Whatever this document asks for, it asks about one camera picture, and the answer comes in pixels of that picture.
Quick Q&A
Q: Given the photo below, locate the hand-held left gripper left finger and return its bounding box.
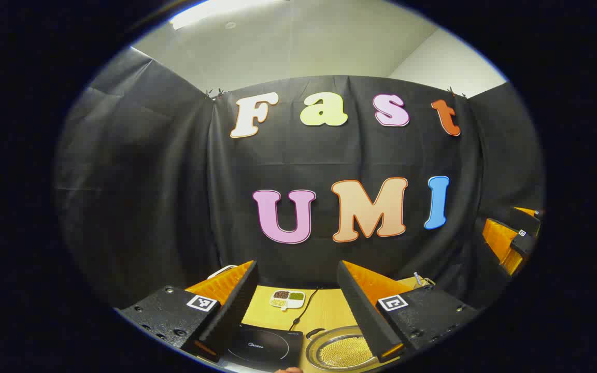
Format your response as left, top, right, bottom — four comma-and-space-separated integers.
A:
115, 260, 259, 363

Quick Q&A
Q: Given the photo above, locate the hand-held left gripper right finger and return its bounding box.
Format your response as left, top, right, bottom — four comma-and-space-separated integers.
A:
337, 260, 480, 363

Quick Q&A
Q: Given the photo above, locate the black induction cooktop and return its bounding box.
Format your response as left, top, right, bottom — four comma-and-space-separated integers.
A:
223, 324, 304, 372

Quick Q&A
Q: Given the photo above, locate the stainless steel pot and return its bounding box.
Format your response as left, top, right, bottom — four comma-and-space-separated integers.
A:
305, 325, 382, 372

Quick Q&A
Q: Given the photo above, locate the white toaster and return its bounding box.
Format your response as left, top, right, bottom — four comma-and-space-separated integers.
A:
208, 264, 239, 280

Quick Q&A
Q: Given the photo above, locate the pile of soybeans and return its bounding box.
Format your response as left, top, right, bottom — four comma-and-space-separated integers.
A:
318, 337, 374, 368

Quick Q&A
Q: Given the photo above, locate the white divided bean tray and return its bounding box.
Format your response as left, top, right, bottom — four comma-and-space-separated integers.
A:
269, 290, 306, 311

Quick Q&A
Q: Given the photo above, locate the black power cable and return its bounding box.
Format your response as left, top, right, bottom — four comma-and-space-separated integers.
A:
289, 286, 321, 332

